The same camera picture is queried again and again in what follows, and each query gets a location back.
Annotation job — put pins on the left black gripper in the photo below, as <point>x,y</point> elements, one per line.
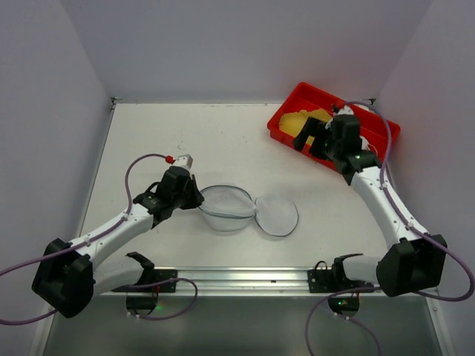
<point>189,192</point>

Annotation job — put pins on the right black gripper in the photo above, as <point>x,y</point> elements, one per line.
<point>317,134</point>

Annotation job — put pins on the beige bra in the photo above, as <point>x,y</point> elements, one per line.
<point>292,123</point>

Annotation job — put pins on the white mesh laundry bag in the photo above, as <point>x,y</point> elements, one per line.
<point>229,208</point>

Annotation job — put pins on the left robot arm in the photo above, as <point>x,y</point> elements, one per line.
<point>73,273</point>

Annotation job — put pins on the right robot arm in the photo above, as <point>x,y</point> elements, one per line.
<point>413,261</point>

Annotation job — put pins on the red plastic bin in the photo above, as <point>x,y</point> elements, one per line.
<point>377,135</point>

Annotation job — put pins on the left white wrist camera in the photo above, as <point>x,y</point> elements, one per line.
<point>184,161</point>

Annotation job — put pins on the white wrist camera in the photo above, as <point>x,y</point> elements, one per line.
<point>184,161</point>
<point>341,109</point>

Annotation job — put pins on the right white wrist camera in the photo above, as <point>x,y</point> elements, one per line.
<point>341,109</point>

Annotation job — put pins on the aluminium front rail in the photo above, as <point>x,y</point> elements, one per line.
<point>210,281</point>

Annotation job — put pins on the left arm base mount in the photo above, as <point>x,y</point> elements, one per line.
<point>143,297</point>

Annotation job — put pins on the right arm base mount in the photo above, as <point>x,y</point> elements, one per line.
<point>330,279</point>

